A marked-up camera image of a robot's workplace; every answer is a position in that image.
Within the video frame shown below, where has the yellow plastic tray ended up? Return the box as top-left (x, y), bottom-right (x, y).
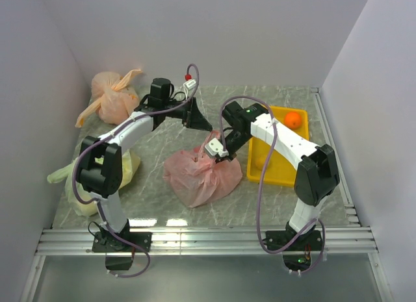
top-left (246, 106), bottom-right (309, 188)

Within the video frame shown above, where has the yellow-green tied plastic bag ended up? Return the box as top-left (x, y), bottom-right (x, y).
top-left (47, 149), bottom-right (142, 217)

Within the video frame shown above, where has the fake orange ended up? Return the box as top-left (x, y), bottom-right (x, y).
top-left (283, 112), bottom-right (303, 130)

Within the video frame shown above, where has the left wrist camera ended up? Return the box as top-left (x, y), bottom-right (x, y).
top-left (183, 73), bottom-right (196, 95)

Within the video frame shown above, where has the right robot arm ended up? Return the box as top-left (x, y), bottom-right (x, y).
top-left (214, 97), bottom-right (340, 253)

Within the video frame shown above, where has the orange tied plastic bag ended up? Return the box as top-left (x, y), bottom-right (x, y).
top-left (75, 69), bottom-right (142, 128)

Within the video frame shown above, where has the aluminium mounting rail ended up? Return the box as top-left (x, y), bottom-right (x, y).
top-left (35, 227), bottom-right (378, 256)

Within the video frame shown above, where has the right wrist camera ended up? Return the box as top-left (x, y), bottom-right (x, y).
top-left (204, 138), bottom-right (229, 159)

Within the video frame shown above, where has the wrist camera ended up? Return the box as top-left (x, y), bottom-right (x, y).
top-left (183, 73), bottom-right (196, 95)
top-left (204, 138), bottom-right (229, 159)

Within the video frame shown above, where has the fake yellow apricot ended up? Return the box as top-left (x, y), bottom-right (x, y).
top-left (255, 155), bottom-right (269, 170)

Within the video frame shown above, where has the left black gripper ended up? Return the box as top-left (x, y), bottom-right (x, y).
top-left (163, 97), bottom-right (213, 132)

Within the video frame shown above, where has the pink plastic bag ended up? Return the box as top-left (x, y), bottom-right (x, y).
top-left (163, 131), bottom-right (242, 208)

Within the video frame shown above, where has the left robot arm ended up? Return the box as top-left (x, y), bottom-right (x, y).
top-left (72, 78), bottom-right (213, 252)

